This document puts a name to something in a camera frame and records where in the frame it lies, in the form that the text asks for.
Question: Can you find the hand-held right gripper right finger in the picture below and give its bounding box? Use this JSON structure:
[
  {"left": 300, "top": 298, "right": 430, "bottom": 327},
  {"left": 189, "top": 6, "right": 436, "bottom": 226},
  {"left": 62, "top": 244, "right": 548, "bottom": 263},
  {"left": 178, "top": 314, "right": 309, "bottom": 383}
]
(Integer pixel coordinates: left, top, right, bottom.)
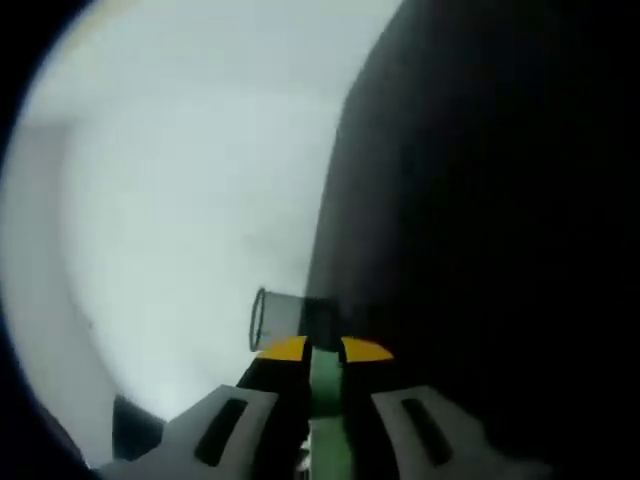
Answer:
[{"left": 339, "top": 337, "right": 556, "bottom": 480}]

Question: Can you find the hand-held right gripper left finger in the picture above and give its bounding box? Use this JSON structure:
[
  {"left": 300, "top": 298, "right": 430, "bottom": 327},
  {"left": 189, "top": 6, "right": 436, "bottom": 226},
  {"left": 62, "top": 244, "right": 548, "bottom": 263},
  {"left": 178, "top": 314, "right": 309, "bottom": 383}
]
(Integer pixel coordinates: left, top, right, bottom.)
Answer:
[{"left": 92, "top": 335, "right": 312, "bottom": 480}]

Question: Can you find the green broom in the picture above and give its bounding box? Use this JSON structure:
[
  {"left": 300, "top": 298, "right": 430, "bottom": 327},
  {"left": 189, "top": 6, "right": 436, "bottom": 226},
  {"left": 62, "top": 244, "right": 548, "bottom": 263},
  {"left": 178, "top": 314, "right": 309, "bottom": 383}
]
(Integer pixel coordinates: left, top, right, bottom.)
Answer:
[{"left": 307, "top": 344, "right": 350, "bottom": 480}]

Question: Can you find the clear plastic cup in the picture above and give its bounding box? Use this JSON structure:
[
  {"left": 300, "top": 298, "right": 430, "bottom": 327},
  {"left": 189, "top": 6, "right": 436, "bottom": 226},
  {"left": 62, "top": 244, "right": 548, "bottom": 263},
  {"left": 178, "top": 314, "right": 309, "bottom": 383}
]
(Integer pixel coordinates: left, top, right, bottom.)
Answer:
[{"left": 248, "top": 287, "right": 340, "bottom": 354}]

